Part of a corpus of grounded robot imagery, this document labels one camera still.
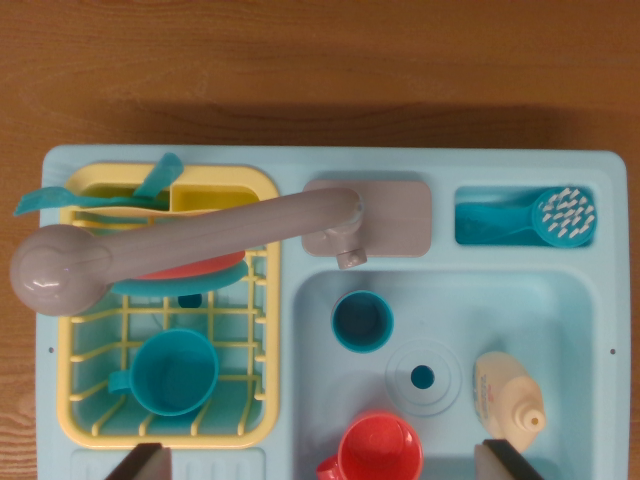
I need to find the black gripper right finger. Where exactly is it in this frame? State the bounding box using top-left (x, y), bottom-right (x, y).
top-left (473, 438), bottom-right (546, 480)

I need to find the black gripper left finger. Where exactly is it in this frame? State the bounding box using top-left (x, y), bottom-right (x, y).
top-left (104, 442), bottom-right (172, 480)

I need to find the cream detergent bottle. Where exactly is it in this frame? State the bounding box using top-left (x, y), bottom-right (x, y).
top-left (472, 351), bottom-right (547, 454)

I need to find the light blue toy sink unit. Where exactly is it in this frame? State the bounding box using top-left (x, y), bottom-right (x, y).
top-left (35, 144), bottom-right (629, 480)

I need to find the teal toy mug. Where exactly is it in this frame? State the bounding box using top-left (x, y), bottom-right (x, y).
top-left (107, 327), bottom-right (220, 417)

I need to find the red toy mug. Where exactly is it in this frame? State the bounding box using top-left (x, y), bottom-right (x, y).
top-left (315, 410), bottom-right (425, 480)

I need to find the yellow dish rack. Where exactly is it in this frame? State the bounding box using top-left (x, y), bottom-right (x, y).
top-left (57, 163), bottom-right (282, 451)

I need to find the teal toy plate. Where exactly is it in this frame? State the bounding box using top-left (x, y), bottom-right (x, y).
top-left (109, 260), bottom-right (250, 296)

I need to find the teal toy tumbler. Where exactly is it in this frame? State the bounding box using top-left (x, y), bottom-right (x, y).
top-left (330, 290), bottom-right (395, 354)

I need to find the red toy plate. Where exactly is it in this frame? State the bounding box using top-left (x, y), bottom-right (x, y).
top-left (134, 249), bottom-right (246, 282)

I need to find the grey toy faucet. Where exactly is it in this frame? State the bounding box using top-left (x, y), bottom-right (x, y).
top-left (8, 179), bottom-right (433, 317)

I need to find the teal dish brush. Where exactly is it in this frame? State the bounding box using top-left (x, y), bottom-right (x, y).
top-left (457, 186), bottom-right (600, 250)

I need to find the teal toy fork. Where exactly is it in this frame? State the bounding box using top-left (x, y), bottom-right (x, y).
top-left (13, 186), bottom-right (171, 217)

